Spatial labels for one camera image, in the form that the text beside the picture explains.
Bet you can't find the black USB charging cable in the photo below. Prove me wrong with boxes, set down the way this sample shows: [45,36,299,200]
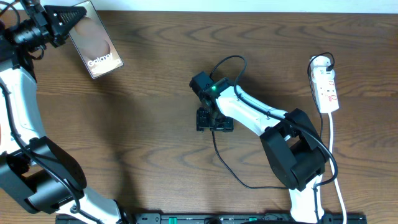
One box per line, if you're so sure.
[211,52,336,190]

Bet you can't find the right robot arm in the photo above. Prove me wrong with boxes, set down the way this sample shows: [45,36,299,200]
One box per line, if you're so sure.
[189,72,330,223]

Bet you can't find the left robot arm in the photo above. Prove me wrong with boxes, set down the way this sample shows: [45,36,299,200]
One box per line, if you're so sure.
[1,1,135,223]

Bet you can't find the white USB charger plug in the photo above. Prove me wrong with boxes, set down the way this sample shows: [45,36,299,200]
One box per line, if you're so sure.
[310,55,331,69]

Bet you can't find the white power strip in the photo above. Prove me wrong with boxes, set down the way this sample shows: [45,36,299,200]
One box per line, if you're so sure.
[311,67,339,114]

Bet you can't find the white power strip cord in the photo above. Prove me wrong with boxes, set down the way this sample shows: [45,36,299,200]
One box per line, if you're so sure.
[327,112,348,224]

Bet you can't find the black mounting rail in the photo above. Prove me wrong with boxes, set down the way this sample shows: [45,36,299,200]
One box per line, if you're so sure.
[55,213,368,224]

